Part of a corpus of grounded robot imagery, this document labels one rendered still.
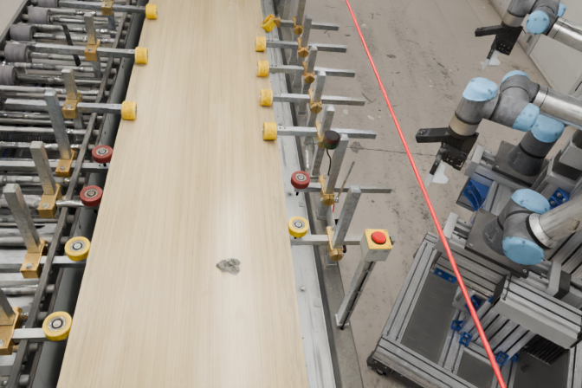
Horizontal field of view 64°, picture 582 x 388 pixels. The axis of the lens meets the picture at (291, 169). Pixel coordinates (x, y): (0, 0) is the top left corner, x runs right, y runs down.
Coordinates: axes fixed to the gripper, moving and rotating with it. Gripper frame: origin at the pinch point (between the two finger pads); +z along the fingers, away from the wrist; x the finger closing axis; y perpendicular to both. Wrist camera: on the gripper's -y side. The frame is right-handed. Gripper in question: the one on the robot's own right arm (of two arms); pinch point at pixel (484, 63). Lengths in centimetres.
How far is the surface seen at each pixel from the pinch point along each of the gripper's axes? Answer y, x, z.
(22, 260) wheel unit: -108, -158, 49
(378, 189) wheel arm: -17, -52, 46
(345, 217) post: -20, -90, 30
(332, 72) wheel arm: -68, 3, 36
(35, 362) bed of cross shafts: -83, -177, 61
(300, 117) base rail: -76, -11, 62
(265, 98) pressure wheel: -83, -40, 36
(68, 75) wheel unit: -147, -96, 23
